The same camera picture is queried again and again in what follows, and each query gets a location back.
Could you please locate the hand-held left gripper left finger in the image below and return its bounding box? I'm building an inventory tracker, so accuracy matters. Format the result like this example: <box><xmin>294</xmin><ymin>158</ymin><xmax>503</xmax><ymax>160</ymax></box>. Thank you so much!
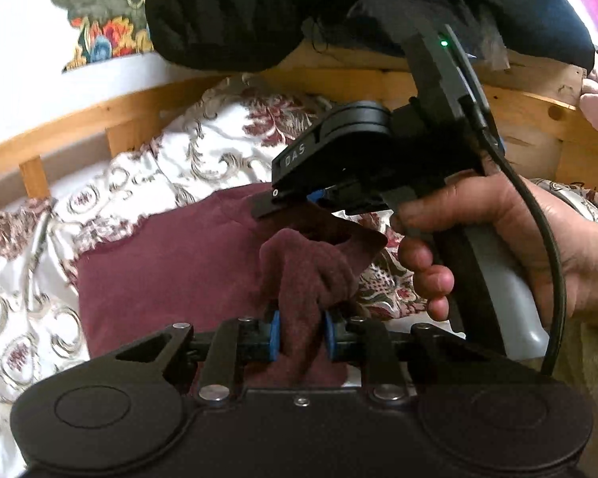
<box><xmin>114</xmin><ymin>309</ymin><xmax>283</xmax><ymax>404</ymax></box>

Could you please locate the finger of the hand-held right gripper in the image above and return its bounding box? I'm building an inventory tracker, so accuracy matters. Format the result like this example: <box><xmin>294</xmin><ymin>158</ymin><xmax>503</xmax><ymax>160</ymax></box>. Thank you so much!
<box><xmin>252</xmin><ymin>179</ymin><xmax>332</xmax><ymax>221</ymax></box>

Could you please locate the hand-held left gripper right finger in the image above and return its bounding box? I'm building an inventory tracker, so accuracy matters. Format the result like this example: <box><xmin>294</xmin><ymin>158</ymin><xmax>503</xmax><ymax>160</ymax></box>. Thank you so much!
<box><xmin>325</xmin><ymin>308</ymin><xmax>480</xmax><ymax>402</ymax></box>

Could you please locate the maroon cloth garment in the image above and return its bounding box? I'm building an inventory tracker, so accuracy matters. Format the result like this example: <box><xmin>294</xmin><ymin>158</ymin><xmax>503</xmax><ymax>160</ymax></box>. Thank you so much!
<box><xmin>76</xmin><ymin>190</ymin><xmax>390</xmax><ymax>390</ymax></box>

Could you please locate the person's right hand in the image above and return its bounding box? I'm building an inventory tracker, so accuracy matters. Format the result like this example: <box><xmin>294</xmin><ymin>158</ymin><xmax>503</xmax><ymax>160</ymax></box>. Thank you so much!
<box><xmin>390</xmin><ymin>155</ymin><xmax>598</xmax><ymax>332</ymax></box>

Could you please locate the floral white bedspread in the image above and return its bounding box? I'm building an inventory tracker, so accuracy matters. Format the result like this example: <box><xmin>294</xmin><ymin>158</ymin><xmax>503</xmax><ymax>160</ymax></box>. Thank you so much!
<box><xmin>0</xmin><ymin>76</ymin><xmax>598</xmax><ymax>478</ymax></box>

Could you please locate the black hanging jacket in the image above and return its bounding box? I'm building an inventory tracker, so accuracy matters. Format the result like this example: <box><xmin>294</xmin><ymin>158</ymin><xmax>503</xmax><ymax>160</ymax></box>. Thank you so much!
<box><xmin>144</xmin><ymin>0</ymin><xmax>597</xmax><ymax>74</ymax></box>

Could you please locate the wooden bed frame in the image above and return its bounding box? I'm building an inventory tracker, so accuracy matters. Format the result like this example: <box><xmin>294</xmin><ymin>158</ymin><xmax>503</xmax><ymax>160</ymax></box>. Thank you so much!
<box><xmin>0</xmin><ymin>39</ymin><xmax>592</xmax><ymax>200</ymax></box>

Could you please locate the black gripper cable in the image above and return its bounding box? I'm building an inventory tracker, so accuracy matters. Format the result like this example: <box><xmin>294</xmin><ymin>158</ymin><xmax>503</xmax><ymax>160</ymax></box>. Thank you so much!
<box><xmin>456</xmin><ymin>94</ymin><xmax>567</xmax><ymax>377</ymax></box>

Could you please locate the landscape wall poster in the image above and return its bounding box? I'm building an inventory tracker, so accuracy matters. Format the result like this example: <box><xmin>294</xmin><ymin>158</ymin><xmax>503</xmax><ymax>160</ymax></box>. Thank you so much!
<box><xmin>50</xmin><ymin>0</ymin><xmax>156</xmax><ymax>74</ymax></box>

